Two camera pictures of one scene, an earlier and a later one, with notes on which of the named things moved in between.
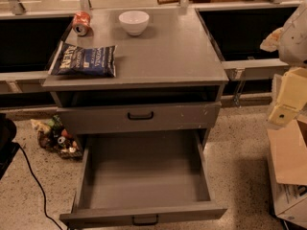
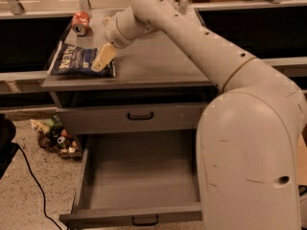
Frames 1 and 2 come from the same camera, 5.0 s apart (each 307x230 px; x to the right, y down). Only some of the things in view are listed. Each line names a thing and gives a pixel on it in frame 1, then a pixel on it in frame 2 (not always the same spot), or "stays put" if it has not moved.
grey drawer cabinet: x=145 y=158 stays put
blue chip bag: x=74 y=59 stays put
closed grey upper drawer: x=137 y=118 stays put
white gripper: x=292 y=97 -> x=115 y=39
